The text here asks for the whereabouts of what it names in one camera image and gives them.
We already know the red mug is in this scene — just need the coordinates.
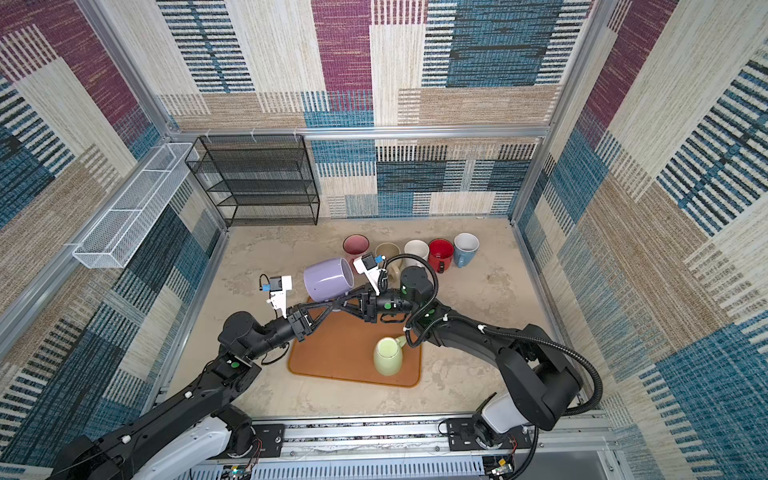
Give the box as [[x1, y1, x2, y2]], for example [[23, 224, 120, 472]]
[[428, 238, 454, 274]]

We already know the brown rectangular tray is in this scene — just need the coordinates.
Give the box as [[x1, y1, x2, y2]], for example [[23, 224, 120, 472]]
[[288, 312, 422, 388]]

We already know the blue polka dot mug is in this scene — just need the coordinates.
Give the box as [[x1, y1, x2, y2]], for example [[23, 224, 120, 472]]
[[453, 232, 480, 268]]

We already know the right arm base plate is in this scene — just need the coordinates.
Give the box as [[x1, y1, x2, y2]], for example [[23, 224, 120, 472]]
[[437, 417, 533, 451]]

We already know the black wire shelf rack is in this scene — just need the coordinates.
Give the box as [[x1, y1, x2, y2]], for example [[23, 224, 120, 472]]
[[185, 134, 320, 227]]

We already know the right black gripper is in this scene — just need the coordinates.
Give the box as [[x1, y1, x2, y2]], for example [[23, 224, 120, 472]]
[[333, 281, 417, 325]]

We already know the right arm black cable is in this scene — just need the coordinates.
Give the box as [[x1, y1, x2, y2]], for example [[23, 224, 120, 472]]
[[383, 253, 604, 480]]

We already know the purple mug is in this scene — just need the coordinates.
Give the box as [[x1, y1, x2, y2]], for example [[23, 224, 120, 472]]
[[303, 258, 354, 302]]

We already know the pink patterned mug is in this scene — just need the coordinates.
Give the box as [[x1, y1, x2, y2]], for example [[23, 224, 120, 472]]
[[342, 234, 370, 260]]

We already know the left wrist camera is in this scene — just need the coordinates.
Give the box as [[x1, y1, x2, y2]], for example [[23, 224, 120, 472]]
[[259, 274, 293, 317]]

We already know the white mug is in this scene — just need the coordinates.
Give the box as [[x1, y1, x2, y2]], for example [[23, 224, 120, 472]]
[[403, 239, 429, 267]]

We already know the white wire mesh basket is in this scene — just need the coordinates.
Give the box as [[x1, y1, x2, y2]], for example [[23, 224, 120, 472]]
[[73, 143, 192, 269]]

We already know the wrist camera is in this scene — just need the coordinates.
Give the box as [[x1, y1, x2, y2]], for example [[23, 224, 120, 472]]
[[353, 253, 388, 295], [259, 274, 293, 317]]

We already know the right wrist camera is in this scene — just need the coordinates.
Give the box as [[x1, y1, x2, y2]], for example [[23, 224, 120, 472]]
[[353, 253, 388, 295]]

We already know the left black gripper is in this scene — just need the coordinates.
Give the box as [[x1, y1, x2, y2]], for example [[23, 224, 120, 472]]
[[246, 302, 332, 364]]

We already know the beige speckled mug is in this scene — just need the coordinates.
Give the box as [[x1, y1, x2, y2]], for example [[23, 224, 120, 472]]
[[375, 242, 403, 286]]

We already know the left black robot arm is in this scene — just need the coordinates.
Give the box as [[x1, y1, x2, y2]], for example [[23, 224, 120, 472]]
[[50, 299, 347, 479]]

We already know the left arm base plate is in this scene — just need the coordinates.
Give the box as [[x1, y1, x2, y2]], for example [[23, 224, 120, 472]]
[[251, 423, 286, 462]]

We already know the light green mug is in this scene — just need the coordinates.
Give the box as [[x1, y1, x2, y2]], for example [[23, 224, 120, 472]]
[[373, 336, 406, 377]]

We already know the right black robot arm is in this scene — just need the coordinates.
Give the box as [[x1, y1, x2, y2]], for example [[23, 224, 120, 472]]
[[332, 267, 593, 448]]

